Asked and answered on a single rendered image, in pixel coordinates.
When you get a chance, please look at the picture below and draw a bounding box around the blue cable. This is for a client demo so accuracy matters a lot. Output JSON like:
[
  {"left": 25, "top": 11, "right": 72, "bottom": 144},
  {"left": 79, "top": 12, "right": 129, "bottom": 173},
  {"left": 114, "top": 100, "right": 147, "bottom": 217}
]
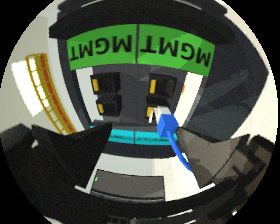
[{"left": 149, "top": 106, "right": 192, "bottom": 173}]

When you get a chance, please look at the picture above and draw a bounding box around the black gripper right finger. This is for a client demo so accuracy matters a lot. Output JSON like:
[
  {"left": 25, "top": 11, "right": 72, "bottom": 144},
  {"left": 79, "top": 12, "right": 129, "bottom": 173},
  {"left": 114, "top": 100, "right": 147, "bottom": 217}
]
[{"left": 175, "top": 126, "right": 250, "bottom": 189}]

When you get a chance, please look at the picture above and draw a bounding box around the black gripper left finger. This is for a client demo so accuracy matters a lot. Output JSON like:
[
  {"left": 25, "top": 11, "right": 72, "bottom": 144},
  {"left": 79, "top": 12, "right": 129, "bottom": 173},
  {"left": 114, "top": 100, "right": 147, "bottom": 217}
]
[{"left": 31, "top": 122, "right": 112, "bottom": 189}]

